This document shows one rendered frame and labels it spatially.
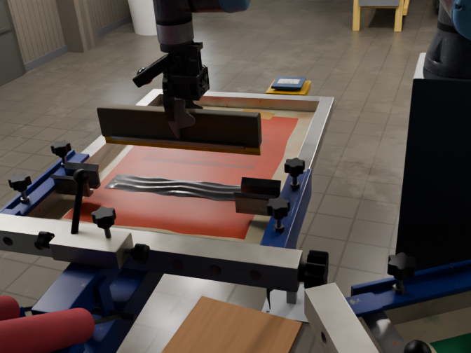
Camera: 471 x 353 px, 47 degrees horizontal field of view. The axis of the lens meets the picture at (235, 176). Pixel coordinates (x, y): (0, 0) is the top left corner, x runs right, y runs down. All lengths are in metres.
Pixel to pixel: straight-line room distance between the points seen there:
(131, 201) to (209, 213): 0.19
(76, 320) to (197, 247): 0.25
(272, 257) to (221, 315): 1.40
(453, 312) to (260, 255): 0.32
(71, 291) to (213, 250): 0.23
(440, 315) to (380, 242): 1.78
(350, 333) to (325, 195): 2.30
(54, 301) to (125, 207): 0.41
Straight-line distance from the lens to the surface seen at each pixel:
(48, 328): 0.73
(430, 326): 0.93
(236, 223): 1.14
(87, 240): 0.94
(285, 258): 0.89
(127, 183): 1.33
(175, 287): 2.48
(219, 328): 2.24
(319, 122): 1.49
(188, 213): 1.18
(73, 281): 0.92
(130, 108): 1.26
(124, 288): 1.07
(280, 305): 2.33
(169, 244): 0.95
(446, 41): 1.21
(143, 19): 6.51
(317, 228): 2.78
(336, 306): 0.81
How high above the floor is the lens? 1.59
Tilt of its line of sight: 29 degrees down
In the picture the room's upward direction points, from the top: 4 degrees counter-clockwise
